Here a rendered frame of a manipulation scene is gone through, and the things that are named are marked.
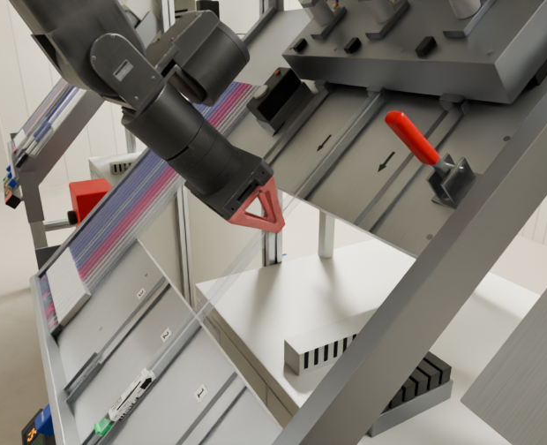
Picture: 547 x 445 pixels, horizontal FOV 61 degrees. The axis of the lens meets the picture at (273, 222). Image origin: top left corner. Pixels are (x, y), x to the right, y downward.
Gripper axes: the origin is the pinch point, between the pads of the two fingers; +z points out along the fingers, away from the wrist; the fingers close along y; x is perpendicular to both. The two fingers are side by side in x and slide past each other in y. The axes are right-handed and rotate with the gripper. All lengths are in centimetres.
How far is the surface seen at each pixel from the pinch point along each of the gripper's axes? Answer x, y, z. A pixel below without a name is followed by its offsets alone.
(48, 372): 33.2, 15.4, -1.7
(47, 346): 32.9, 21.3, -1.5
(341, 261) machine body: -9, 41, 54
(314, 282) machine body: 0, 36, 45
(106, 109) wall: -13, 391, 63
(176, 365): 18.5, -2.2, 0.6
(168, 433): 22.6, -8.0, 0.6
